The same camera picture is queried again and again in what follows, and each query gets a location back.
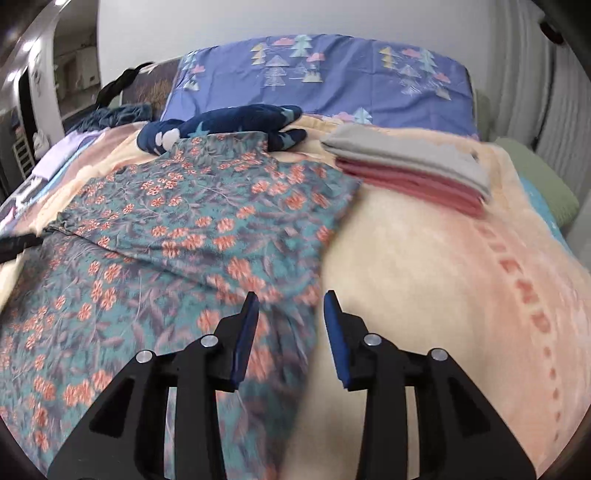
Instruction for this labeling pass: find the teal floral garment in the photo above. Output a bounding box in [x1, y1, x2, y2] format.
[0, 131, 363, 480]

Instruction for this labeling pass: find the light blue star quilt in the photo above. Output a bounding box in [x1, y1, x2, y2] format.
[519, 178, 568, 250]

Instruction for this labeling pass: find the cream fleece blanket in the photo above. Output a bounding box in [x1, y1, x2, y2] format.
[0, 113, 583, 480]

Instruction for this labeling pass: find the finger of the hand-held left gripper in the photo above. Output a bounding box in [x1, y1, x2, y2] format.
[0, 234, 41, 265]

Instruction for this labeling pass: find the black cloth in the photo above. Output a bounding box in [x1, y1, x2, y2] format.
[95, 62, 155, 104]

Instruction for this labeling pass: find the lavender cloth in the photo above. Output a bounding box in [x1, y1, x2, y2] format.
[32, 129, 109, 181]

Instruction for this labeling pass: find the white curtain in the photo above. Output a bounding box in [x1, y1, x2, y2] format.
[489, 0, 591, 232]

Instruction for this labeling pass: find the navy star print plush cloth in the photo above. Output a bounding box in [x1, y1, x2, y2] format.
[136, 104, 308, 155]

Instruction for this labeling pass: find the dark blue cloth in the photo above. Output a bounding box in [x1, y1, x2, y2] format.
[76, 104, 153, 132]

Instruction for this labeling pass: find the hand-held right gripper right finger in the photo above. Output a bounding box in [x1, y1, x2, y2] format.
[323, 290, 539, 480]

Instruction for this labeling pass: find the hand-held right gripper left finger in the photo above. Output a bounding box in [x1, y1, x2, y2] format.
[47, 292, 260, 480]

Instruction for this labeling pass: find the blue tree print pillow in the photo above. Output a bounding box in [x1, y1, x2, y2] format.
[163, 33, 481, 139]

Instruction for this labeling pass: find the brown patterned pillow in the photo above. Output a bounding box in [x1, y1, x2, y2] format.
[120, 60, 182, 121]

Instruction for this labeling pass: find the green pillow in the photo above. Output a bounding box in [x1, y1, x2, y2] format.
[475, 90, 494, 139]
[494, 137, 580, 227]

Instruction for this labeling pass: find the white shelf unit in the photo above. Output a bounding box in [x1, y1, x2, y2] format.
[53, 41, 100, 121]

